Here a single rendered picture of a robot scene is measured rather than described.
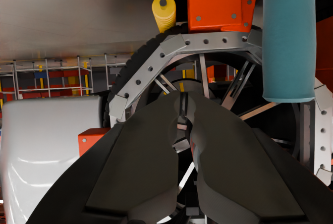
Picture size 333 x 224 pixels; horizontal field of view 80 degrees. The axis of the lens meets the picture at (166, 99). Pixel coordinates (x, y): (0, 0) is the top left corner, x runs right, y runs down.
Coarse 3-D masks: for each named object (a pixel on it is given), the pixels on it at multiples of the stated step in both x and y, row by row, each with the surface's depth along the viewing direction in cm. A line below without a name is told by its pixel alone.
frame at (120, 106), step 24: (168, 48) 48; (192, 48) 48; (216, 48) 48; (240, 48) 48; (144, 72) 49; (120, 96) 50; (120, 120) 51; (312, 120) 49; (312, 144) 49; (312, 168) 50; (168, 216) 52; (192, 216) 58
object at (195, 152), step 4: (192, 144) 45; (192, 148) 44; (196, 148) 40; (192, 152) 43; (196, 152) 40; (200, 152) 37; (196, 156) 40; (196, 160) 40; (196, 164) 41; (196, 168) 41
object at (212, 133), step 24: (192, 96) 11; (192, 120) 11; (216, 120) 9; (240, 120) 9; (216, 144) 8; (240, 144) 8; (216, 168) 7; (240, 168) 7; (264, 168) 7; (216, 192) 6; (240, 192) 6; (264, 192) 6; (288, 192) 6; (216, 216) 7; (240, 216) 6; (264, 216) 6; (288, 216) 6
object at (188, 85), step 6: (174, 84) 98; (186, 84) 98; (192, 84) 98; (198, 84) 98; (180, 90) 99; (186, 90) 98; (192, 90) 98; (198, 90) 98; (210, 90) 98; (162, 96) 99; (210, 96) 98; (180, 120) 95; (180, 132) 101; (180, 138) 101
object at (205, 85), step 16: (176, 64) 71; (240, 64) 68; (256, 64) 58; (160, 80) 60; (256, 80) 71; (144, 96) 67; (208, 96) 59; (224, 96) 60; (256, 112) 59; (272, 112) 71; (288, 112) 60; (272, 128) 71; (288, 128) 61; (176, 144) 61; (288, 144) 59; (192, 160) 61; (192, 176) 81
